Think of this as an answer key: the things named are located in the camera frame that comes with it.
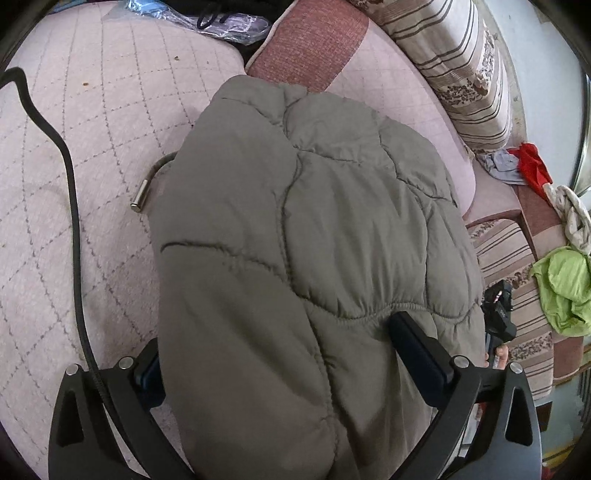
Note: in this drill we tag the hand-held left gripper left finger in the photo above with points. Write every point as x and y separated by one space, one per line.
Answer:
150 376

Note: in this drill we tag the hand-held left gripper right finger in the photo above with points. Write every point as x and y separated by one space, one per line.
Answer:
415 350

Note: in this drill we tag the grey puffer jacket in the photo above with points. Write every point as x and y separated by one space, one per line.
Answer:
323 230

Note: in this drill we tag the person's right hand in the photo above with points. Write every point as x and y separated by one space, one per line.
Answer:
501 356

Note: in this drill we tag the striped sofa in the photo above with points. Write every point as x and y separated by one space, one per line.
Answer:
508 258

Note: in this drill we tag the green cloth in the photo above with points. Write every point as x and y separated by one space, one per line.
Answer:
563 286

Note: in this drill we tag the white patterned cloth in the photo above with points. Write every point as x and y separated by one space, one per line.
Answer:
570 207

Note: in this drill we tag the grey cloth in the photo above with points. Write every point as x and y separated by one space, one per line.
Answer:
505 166

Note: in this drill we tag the red cloth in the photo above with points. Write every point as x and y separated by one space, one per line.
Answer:
533 166

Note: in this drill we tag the striped pillow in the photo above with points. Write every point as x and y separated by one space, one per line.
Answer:
461 69

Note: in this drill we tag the pink quilted cushion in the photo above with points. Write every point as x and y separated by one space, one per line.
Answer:
392 78

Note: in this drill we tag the pink quilted sofa cover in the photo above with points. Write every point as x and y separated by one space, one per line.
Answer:
92 115

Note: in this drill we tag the clear blue plastic bag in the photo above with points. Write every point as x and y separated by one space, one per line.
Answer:
184 21

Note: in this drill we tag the chrome metal rail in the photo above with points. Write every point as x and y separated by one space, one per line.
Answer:
582 138

